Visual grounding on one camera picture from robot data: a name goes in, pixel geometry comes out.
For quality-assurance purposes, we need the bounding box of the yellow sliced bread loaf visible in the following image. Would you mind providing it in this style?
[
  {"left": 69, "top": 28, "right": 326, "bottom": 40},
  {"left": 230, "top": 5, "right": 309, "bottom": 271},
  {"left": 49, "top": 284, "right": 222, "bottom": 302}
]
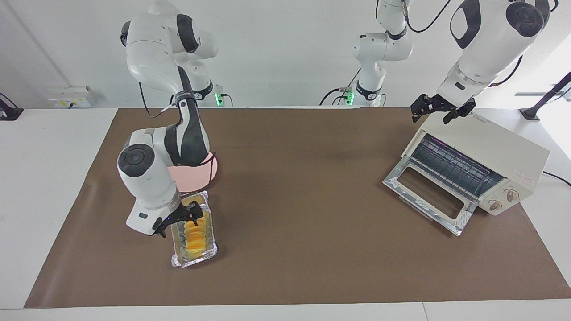
[{"left": 184, "top": 218, "right": 207, "bottom": 260}]

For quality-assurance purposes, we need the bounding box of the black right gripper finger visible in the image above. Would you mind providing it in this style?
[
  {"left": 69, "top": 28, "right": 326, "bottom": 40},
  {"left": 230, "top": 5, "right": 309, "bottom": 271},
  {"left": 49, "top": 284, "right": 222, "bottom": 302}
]
[
  {"left": 181, "top": 201, "right": 203, "bottom": 226},
  {"left": 153, "top": 219, "right": 174, "bottom": 238}
]

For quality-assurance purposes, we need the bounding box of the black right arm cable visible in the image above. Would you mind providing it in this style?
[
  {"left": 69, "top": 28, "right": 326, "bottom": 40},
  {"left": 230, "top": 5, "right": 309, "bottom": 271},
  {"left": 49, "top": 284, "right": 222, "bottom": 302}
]
[{"left": 138, "top": 80, "right": 186, "bottom": 119}]

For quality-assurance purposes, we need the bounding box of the aluminium foil tray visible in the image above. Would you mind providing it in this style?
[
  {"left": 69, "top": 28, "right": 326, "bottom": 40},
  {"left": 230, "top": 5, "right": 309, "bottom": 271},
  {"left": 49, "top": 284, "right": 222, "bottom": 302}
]
[{"left": 171, "top": 191, "right": 218, "bottom": 268}]

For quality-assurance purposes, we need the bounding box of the black low stand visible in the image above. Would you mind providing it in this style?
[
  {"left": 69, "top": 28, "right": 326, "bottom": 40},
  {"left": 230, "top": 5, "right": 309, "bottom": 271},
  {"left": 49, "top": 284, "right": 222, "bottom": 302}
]
[{"left": 0, "top": 93, "right": 24, "bottom": 121}]

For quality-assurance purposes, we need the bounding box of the glass oven door metal frame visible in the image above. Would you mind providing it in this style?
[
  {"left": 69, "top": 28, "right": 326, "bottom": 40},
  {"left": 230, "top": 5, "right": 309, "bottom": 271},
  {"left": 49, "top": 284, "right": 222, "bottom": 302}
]
[{"left": 383, "top": 163, "right": 480, "bottom": 237}]

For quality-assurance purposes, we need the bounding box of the brown table mat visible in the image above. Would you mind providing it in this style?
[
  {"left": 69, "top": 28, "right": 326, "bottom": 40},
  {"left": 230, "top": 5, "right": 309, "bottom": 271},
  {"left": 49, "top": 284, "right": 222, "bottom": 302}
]
[{"left": 24, "top": 107, "right": 571, "bottom": 309}]

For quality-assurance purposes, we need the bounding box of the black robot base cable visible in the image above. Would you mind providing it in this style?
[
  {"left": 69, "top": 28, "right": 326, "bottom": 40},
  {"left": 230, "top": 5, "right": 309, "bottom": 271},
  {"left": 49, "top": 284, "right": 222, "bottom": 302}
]
[{"left": 319, "top": 67, "right": 362, "bottom": 106}]

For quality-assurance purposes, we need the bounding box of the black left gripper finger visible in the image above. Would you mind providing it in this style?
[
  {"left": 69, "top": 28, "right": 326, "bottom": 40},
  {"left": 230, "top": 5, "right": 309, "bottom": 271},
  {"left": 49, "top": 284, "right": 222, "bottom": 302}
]
[
  {"left": 410, "top": 95, "right": 435, "bottom": 123},
  {"left": 443, "top": 100, "right": 476, "bottom": 124}
]

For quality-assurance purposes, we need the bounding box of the black oven power cord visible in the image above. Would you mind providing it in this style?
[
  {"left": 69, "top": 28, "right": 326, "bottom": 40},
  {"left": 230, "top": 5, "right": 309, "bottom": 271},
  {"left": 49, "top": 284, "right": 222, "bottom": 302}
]
[{"left": 542, "top": 172, "right": 571, "bottom": 187}]

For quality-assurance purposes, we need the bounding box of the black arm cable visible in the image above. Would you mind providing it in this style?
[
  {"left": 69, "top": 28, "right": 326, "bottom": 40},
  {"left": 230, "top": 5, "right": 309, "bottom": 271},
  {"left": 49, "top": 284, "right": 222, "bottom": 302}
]
[
  {"left": 375, "top": 0, "right": 558, "bottom": 87},
  {"left": 138, "top": 80, "right": 186, "bottom": 119}
]

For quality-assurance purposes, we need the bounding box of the cream white toaster oven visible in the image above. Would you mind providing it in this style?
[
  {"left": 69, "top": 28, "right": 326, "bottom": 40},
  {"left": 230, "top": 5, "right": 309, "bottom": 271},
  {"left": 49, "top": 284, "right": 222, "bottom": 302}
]
[{"left": 401, "top": 98, "right": 550, "bottom": 217}]

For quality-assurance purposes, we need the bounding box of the white wall socket box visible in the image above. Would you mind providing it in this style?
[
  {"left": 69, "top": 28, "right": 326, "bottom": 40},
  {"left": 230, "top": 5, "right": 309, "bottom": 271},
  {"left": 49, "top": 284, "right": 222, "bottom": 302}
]
[{"left": 48, "top": 86, "right": 92, "bottom": 109}]

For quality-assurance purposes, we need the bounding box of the pink round plate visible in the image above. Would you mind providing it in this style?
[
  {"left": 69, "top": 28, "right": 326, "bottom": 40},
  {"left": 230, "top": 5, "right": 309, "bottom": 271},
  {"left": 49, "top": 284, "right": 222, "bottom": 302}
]
[{"left": 167, "top": 152, "right": 218, "bottom": 193}]

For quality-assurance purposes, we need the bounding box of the oven wire rack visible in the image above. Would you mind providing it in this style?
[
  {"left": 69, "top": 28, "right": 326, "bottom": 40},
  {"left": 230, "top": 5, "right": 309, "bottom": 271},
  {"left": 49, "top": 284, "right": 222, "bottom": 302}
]
[{"left": 410, "top": 134, "right": 507, "bottom": 200}]

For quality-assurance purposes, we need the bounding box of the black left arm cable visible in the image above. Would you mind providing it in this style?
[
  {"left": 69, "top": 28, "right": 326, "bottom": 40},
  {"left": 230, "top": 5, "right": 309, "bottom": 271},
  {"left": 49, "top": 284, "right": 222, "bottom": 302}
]
[{"left": 375, "top": 0, "right": 558, "bottom": 87}]

